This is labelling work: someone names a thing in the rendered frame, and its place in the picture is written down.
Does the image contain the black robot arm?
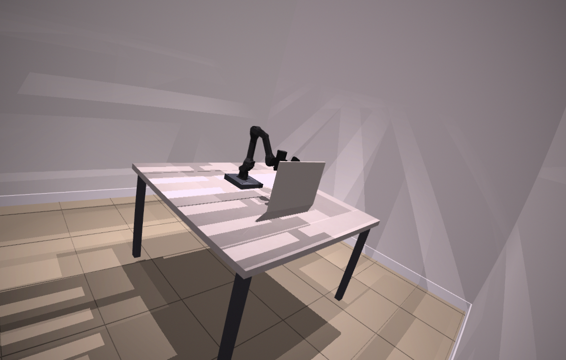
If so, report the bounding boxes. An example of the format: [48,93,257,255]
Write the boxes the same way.
[237,126,287,180]

